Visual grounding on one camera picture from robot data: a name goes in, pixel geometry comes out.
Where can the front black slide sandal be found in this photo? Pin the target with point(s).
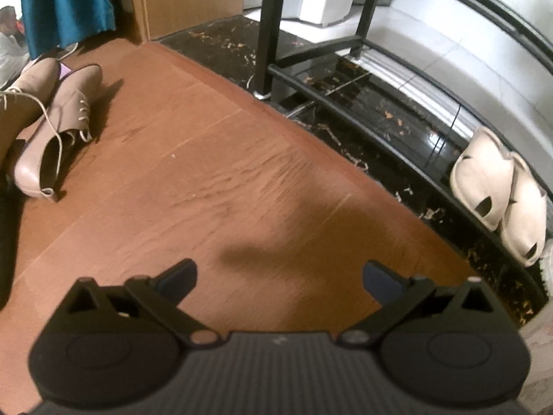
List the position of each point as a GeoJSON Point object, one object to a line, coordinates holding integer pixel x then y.
{"type": "Point", "coordinates": [9, 237]}

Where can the lower beige lace-up shoe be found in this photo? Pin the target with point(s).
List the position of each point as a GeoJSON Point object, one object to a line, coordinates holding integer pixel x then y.
{"type": "Point", "coordinates": [64, 122]}

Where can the person in white jacket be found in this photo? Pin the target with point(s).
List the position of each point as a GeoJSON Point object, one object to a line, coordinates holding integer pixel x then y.
{"type": "Point", "coordinates": [14, 58]}

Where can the teal curtain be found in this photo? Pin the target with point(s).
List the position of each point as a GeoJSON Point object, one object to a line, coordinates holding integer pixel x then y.
{"type": "Point", "coordinates": [58, 23]}

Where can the black metal shoe rack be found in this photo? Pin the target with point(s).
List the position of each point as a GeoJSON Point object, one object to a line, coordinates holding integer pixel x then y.
{"type": "Point", "coordinates": [394, 140]}

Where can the upper beige lace-up shoe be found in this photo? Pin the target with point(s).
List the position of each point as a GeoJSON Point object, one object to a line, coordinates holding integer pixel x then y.
{"type": "Point", "coordinates": [23, 104]}

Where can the purple white flat scale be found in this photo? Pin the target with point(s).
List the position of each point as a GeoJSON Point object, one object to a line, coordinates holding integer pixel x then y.
{"type": "Point", "coordinates": [64, 71]}

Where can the beige lace-up shoe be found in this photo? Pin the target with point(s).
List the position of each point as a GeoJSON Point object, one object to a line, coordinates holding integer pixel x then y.
{"type": "Point", "coordinates": [64, 122]}
{"type": "Point", "coordinates": [23, 104]}

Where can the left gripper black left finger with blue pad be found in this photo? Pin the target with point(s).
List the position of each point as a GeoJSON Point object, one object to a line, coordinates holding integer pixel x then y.
{"type": "Point", "coordinates": [159, 297]}

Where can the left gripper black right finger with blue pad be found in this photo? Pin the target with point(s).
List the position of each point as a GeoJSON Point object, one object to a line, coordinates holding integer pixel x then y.
{"type": "Point", "coordinates": [398, 296]}

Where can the cream sandal right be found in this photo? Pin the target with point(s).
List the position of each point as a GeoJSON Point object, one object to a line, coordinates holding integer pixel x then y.
{"type": "Point", "coordinates": [524, 222]}

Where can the white sneaker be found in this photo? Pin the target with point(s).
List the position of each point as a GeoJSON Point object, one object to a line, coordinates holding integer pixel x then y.
{"type": "Point", "coordinates": [546, 267]}

